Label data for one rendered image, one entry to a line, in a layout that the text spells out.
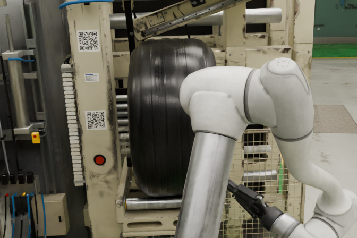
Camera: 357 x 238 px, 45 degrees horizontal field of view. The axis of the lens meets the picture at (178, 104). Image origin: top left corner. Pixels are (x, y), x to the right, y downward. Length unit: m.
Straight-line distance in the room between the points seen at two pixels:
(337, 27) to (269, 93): 10.05
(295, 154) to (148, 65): 0.60
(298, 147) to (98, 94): 0.79
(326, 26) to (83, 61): 9.67
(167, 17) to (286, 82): 1.03
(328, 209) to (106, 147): 0.80
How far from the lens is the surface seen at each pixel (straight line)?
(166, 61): 1.44
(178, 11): 1.89
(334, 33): 11.00
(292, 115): 0.98
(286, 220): 1.39
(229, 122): 1.00
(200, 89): 1.03
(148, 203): 1.63
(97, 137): 1.62
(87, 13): 1.51
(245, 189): 1.43
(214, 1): 1.90
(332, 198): 1.38
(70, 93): 1.59
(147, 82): 1.39
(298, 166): 1.11
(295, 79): 0.96
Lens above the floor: 1.72
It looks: 17 degrees down
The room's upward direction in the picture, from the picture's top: 2 degrees counter-clockwise
